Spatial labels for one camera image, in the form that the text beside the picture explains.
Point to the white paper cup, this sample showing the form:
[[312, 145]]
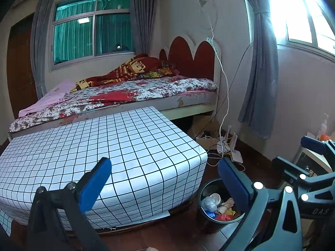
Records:
[[216, 198]]

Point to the white router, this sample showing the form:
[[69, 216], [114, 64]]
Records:
[[236, 157]]

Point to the white wall charger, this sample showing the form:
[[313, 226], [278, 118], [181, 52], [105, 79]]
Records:
[[202, 0]]

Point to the red plastic bag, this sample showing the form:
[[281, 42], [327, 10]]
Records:
[[223, 217]]

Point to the black white checked tablecloth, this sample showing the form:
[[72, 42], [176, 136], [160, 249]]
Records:
[[117, 149]]

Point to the cardboard box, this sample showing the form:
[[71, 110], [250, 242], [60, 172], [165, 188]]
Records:
[[206, 142]]

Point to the white cabinet with safe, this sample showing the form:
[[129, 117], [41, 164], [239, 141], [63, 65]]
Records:
[[314, 157]]

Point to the white bed with red headboard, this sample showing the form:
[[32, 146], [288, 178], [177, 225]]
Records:
[[188, 107]]

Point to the grey tied curtain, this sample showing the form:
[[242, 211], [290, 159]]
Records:
[[261, 83]]

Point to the window with green curtain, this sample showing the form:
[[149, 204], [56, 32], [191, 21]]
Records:
[[112, 34]]

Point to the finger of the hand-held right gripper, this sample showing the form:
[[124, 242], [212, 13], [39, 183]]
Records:
[[311, 142], [288, 168]]

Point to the beige paper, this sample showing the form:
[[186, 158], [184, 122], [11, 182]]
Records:
[[225, 204]]

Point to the brown wooden door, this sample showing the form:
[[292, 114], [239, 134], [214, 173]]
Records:
[[21, 70]]

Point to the white pump bottle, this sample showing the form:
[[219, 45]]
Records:
[[322, 129]]

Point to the bright window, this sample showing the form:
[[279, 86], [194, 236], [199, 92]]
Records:
[[314, 26]]

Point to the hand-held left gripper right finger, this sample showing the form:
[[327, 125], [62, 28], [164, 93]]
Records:
[[233, 185]]

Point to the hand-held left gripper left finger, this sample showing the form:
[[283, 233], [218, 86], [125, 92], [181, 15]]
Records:
[[95, 185]]

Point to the pink cloth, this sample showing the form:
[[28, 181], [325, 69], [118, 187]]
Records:
[[52, 96]]

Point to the red printed blanket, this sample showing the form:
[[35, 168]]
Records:
[[136, 65]]

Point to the black trash bin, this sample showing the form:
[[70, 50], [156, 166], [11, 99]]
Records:
[[206, 224]]

